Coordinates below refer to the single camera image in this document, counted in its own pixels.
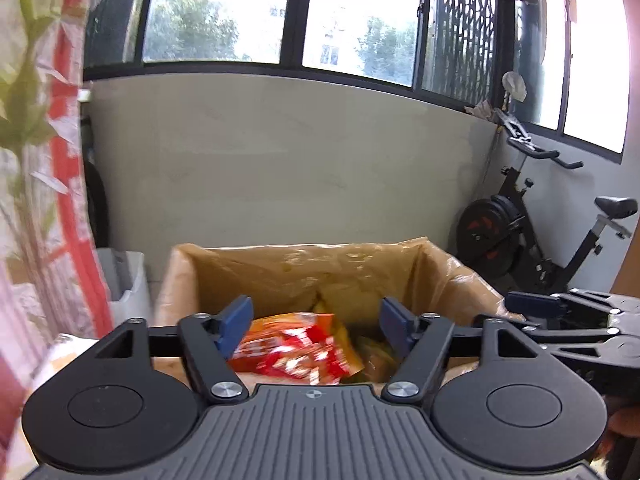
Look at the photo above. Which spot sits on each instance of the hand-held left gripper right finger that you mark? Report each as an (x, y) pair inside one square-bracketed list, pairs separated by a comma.
[(397, 322)]

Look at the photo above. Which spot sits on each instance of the bamboo print curtain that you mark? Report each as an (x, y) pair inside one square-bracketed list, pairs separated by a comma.
[(35, 160)]

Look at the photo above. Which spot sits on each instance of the black framed window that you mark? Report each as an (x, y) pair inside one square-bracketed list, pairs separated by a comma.
[(225, 15)]

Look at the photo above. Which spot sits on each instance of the white plastic bag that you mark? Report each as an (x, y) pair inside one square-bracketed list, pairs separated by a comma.
[(515, 86)]

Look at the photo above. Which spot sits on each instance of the plastic lined cardboard box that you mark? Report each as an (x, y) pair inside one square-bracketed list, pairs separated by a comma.
[(300, 275)]

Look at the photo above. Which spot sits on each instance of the orange brown snack bag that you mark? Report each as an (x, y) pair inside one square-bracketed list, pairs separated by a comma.
[(377, 360)]

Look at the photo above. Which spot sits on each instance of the yellow snack bag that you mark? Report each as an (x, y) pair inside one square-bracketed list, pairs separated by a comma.
[(326, 307)]

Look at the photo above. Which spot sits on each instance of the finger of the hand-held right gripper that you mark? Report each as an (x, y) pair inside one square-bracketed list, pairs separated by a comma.
[(580, 337), (535, 303)]

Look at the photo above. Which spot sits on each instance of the red snack bag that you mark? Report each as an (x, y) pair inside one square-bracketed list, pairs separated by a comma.
[(290, 350)]

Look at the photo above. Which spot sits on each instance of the black exercise bike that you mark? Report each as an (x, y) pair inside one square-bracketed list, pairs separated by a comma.
[(500, 230)]

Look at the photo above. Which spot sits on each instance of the crumpled white cloth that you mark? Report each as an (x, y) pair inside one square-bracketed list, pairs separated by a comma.
[(481, 108)]

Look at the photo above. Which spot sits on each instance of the white plastic bin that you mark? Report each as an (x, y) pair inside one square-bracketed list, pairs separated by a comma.
[(125, 280)]

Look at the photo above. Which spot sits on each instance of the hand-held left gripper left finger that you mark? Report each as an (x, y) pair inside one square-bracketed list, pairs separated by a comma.
[(234, 322)]

